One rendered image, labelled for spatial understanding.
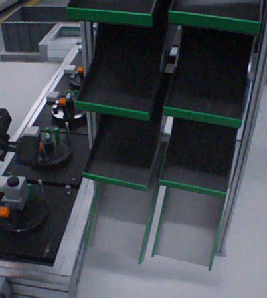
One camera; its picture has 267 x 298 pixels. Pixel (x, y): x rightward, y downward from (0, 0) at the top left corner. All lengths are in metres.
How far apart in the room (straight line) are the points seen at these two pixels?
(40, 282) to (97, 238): 0.16
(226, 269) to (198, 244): 0.19
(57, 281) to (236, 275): 0.46
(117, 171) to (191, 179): 0.15
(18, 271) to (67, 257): 0.12
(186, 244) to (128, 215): 0.15
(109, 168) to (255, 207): 0.59
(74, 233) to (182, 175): 0.35
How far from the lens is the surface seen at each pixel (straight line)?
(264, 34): 0.68
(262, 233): 1.13
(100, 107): 0.62
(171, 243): 0.86
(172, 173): 0.74
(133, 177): 0.73
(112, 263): 1.01
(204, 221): 0.85
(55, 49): 2.03
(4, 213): 0.88
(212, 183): 0.73
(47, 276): 0.88
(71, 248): 0.92
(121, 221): 0.85
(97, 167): 0.75
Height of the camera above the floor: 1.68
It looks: 38 degrees down
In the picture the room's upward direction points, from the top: straight up
